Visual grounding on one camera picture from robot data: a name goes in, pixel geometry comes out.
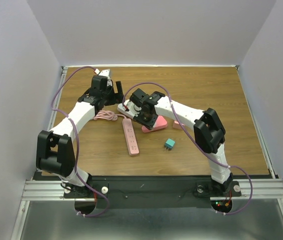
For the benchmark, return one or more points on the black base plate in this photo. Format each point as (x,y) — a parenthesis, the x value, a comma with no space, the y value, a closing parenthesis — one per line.
(148,192)

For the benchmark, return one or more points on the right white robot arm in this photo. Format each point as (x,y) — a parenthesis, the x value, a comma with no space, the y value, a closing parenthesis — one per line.
(203,127)

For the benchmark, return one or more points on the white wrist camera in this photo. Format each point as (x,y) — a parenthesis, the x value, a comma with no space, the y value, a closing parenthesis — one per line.
(130,109)
(105,73)

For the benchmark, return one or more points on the pink long power strip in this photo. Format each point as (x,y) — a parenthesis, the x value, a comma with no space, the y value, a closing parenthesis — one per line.
(130,137)

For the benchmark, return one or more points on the teal small plug adapter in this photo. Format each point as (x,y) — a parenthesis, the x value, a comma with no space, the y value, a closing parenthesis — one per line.
(169,144)

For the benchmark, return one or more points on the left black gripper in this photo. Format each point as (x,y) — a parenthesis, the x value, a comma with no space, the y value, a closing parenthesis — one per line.
(116,97)

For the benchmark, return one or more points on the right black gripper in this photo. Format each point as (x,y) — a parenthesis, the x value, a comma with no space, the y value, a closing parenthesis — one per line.
(154,117)

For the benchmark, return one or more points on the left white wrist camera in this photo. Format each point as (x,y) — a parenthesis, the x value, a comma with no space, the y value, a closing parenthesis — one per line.
(105,73)

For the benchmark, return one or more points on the pink triangular power strip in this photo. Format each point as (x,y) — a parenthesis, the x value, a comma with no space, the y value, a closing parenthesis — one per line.
(160,124)

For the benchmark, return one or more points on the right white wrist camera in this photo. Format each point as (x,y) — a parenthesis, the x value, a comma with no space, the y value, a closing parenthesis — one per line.
(130,109)

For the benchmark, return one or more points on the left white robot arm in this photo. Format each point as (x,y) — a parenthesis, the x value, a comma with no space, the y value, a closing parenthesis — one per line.
(55,152)

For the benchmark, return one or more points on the pink cube adapter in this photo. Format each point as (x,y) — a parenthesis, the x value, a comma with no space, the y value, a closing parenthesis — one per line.
(178,126)

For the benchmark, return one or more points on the aluminium frame rail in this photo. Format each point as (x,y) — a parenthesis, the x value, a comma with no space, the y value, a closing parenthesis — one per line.
(46,190)

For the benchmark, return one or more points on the white triangular power strip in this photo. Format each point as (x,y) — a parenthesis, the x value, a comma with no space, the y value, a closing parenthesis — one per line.
(121,109)

